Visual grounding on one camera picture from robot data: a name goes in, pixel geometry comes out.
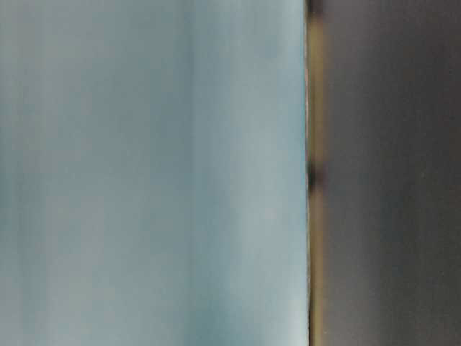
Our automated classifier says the black table mat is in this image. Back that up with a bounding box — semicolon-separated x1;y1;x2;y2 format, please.
305;1;460;345

